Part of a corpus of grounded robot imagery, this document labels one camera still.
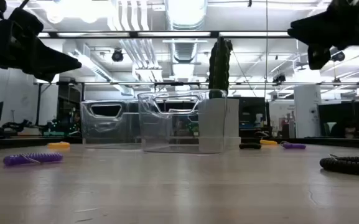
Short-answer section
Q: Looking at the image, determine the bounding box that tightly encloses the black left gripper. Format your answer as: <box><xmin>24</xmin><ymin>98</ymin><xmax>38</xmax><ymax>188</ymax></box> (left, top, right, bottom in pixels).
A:
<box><xmin>0</xmin><ymin>7</ymin><xmax>83</xmax><ymax>83</ymax></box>

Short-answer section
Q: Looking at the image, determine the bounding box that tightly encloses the purple coil keychain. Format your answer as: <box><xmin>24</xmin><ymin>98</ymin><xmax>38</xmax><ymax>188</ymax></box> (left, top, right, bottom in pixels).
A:
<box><xmin>280</xmin><ymin>141</ymin><xmax>307</xmax><ymax>150</ymax></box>
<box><xmin>3</xmin><ymin>152</ymin><xmax>64</xmax><ymax>167</ymax></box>

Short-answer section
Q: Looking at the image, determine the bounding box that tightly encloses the small black coil keychain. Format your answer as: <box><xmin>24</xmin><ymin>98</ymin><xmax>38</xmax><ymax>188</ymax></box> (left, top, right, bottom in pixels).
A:
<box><xmin>239</xmin><ymin>142</ymin><xmax>262</xmax><ymax>150</ymax></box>

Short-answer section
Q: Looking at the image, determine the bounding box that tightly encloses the black ceiling spotlight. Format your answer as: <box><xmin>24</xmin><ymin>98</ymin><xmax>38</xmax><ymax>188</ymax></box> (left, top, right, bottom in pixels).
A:
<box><xmin>330</xmin><ymin>47</ymin><xmax>346</xmax><ymax>62</ymax></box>
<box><xmin>111</xmin><ymin>49</ymin><xmax>124</xmax><ymax>63</ymax></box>

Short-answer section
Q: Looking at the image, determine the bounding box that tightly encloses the white room column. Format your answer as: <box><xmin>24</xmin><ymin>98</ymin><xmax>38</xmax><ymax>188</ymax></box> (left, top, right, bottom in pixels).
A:
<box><xmin>293</xmin><ymin>85</ymin><xmax>322</xmax><ymax>139</ymax></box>

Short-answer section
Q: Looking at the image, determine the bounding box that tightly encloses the person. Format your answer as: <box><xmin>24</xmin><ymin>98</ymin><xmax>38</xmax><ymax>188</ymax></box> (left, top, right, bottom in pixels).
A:
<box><xmin>330</xmin><ymin>118</ymin><xmax>358</xmax><ymax>139</ymax></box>

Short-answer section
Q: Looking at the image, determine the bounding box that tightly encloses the clear plastic bin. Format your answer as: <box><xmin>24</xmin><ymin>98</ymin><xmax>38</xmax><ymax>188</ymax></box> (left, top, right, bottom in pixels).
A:
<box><xmin>80</xmin><ymin>99</ymin><xmax>142</xmax><ymax>149</ymax></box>
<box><xmin>138</xmin><ymin>89</ymin><xmax>228</xmax><ymax>154</ymax></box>

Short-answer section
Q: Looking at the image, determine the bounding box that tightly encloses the green cactus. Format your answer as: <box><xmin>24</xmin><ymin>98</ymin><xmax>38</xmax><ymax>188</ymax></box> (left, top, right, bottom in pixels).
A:
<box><xmin>208</xmin><ymin>36</ymin><xmax>233</xmax><ymax>100</ymax></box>

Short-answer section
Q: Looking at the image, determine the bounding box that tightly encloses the white angular plant pot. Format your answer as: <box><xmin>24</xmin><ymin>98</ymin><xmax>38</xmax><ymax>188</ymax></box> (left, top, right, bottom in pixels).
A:
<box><xmin>197</xmin><ymin>98</ymin><xmax>241</xmax><ymax>147</ymax></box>

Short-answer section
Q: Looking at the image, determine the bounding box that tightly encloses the thin hanging cable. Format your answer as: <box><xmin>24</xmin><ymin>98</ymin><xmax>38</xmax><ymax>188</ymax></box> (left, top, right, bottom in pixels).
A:
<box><xmin>264</xmin><ymin>0</ymin><xmax>269</xmax><ymax>100</ymax></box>

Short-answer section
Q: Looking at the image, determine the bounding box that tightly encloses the black overhead frame bar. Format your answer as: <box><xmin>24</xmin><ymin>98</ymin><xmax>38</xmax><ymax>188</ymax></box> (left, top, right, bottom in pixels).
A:
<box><xmin>37</xmin><ymin>30</ymin><xmax>292</xmax><ymax>39</ymax></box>

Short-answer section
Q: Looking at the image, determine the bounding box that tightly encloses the large black coil keychain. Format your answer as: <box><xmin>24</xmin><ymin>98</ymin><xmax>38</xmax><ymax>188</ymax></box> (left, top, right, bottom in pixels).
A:
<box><xmin>319</xmin><ymin>154</ymin><xmax>359</xmax><ymax>177</ymax></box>

